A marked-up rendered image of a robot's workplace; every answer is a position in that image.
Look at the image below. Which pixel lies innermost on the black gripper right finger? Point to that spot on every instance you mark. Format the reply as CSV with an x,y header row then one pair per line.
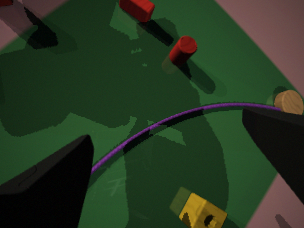
x,y
280,137

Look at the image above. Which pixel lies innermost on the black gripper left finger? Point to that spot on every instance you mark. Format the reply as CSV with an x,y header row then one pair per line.
x,y
51,193

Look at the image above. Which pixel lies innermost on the yellow wooden block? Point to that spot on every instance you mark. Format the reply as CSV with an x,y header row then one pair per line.
x,y
199,213

